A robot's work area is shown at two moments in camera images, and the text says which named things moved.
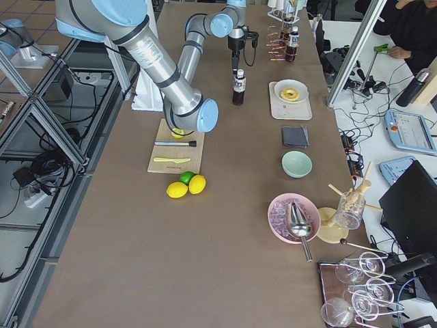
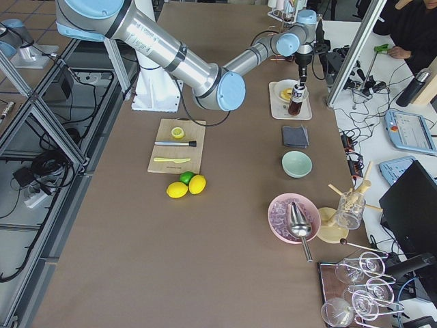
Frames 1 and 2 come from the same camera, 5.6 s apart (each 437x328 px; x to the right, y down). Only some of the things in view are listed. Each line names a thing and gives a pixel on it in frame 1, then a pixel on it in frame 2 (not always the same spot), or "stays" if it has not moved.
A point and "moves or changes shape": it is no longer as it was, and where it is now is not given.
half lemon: (177, 130) stays
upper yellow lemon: (197, 184) stays
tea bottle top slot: (240, 85) moves or changes shape
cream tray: (279, 109) stays
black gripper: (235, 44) → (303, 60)
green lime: (186, 177) stays
